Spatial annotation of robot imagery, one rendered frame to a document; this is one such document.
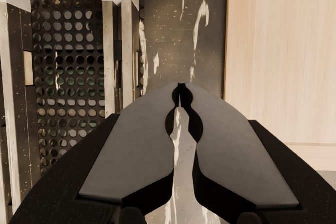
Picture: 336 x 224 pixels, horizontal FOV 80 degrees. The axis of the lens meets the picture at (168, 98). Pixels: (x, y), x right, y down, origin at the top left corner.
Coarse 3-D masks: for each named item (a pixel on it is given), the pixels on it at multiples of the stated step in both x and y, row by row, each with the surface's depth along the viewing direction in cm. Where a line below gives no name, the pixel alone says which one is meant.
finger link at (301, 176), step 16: (256, 128) 8; (272, 144) 8; (288, 160) 7; (288, 176) 6; (304, 176) 6; (320, 176) 6; (304, 192) 6; (320, 192) 6; (288, 208) 6; (304, 208) 6; (320, 208) 6
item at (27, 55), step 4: (24, 52) 46; (28, 52) 48; (24, 56) 46; (28, 56) 48; (24, 60) 47; (28, 60) 48; (24, 64) 47; (28, 64) 48; (24, 68) 47; (28, 68) 48; (28, 72) 48; (32, 72) 49; (28, 76) 48; (32, 76) 49; (28, 80) 48; (32, 80) 49; (28, 84) 48; (32, 84) 49
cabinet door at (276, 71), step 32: (256, 0) 43; (288, 0) 43; (320, 0) 42; (256, 32) 44; (288, 32) 44; (320, 32) 43; (256, 64) 45; (288, 64) 44; (320, 64) 44; (224, 96) 46; (256, 96) 45; (288, 96) 45; (320, 96) 44; (288, 128) 46; (320, 128) 45; (320, 160) 46
